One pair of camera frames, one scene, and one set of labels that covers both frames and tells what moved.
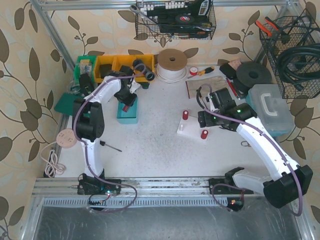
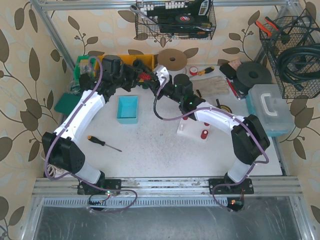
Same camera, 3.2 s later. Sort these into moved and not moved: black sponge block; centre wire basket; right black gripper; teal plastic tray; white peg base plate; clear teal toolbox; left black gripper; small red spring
Moved: left black gripper; small red spring; right black gripper
Not moved: white peg base plate; centre wire basket; teal plastic tray; clear teal toolbox; black sponge block
